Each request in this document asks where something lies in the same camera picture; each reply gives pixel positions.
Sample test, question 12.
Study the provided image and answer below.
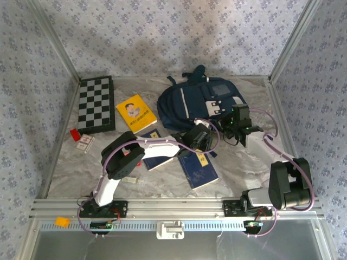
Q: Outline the yellow cartoon cover book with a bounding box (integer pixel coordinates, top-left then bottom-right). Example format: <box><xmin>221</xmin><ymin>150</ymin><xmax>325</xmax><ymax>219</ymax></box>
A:
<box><xmin>115</xmin><ymin>94</ymin><xmax>158</xmax><ymax>134</ymax></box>

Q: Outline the white and red card box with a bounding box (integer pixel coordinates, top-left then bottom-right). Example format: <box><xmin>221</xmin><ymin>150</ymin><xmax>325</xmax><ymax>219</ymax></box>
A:
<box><xmin>75</xmin><ymin>134</ymin><xmax>95</xmax><ymax>154</ymax></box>

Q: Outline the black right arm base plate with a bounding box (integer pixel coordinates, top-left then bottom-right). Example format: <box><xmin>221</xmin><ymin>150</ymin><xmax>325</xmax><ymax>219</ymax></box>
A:
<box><xmin>222</xmin><ymin>199</ymin><xmax>273</xmax><ymax>217</ymax></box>

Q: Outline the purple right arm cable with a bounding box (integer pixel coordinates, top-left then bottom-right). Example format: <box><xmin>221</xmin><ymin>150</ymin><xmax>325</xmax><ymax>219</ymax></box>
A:
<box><xmin>248</xmin><ymin>108</ymin><xmax>316</xmax><ymax>239</ymax></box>

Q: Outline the slotted grey cable duct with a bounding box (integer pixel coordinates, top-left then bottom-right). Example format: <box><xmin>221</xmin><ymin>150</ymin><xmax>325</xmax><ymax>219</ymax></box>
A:
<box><xmin>40</xmin><ymin>220</ymin><xmax>317</xmax><ymax>231</ymax></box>

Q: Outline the navy blue backpack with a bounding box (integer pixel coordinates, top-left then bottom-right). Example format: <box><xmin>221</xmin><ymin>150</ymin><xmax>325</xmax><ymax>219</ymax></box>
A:
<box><xmin>157</xmin><ymin>64</ymin><xmax>249</xmax><ymax>133</ymax></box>

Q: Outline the aluminium frame post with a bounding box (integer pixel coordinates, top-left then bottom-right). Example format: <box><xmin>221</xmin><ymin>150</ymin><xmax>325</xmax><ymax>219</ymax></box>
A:
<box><xmin>27</xmin><ymin>0</ymin><xmax>82</xmax><ymax>82</ymax></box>
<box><xmin>268</xmin><ymin>0</ymin><xmax>323</xmax><ymax>82</ymax></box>

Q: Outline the aluminium side rail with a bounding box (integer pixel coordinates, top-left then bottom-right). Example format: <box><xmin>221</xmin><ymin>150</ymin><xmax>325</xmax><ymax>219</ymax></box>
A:
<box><xmin>267</xmin><ymin>77</ymin><xmax>319</xmax><ymax>200</ymax></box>
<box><xmin>36</xmin><ymin>77</ymin><xmax>82</xmax><ymax>200</ymax></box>

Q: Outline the aluminium frame rail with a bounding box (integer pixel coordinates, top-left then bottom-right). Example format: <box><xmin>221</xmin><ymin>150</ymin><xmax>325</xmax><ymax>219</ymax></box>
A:
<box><xmin>29</xmin><ymin>198</ymin><xmax>325</xmax><ymax>219</ymax></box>

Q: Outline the grey metal sheet panel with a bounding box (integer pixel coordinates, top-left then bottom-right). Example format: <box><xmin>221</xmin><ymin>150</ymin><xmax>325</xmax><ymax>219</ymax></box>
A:
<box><xmin>32</xmin><ymin>230</ymin><xmax>326</xmax><ymax>260</ymax></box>

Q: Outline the black and grey chessboard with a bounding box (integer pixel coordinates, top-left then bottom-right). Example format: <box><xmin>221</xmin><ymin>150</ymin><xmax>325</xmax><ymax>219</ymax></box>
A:
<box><xmin>77</xmin><ymin>75</ymin><xmax>117</xmax><ymax>135</ymax></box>

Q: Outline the blue book with yellow label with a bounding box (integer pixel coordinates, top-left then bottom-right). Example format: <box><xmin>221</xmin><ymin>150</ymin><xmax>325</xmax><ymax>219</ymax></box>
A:
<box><xmin>177</xmin><ymin>148</ymin><xmax>219</xmax><ymax>190</ymax></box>
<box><xmin>139</xmin><ymin>129</ymin><xmax>174</xmax><ymax>172</ymax></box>

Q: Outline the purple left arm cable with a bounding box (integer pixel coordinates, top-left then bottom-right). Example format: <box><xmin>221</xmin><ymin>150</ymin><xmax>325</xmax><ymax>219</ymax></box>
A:
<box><xmin>76</xmin><ymin>119</ymin><xmax>221</xmax><ymax>239</ymax></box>

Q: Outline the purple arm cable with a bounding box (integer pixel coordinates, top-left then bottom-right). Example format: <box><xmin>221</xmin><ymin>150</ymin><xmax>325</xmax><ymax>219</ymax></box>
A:
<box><xmin>248</xmin><ymin>108</ymin><xmax>316</xmax><ymax>239</ymax></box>
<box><xmin>76</xmin><ymin>119</ymin><xmax>221</xmax><ymax>239</ymax></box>

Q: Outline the white plastic latch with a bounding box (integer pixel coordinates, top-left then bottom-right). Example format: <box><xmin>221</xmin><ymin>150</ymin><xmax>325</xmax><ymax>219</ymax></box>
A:
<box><xmin>156</xmin><ymin>220</ymin><xmax>185</xmax><ymax>240</ymax></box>

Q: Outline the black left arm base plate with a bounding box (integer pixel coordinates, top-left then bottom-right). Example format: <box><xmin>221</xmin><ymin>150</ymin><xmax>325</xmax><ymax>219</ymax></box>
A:
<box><xmin>78</xmin><ymin>200</ymin><xmax>128</xmax><ymax>219</ymax></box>

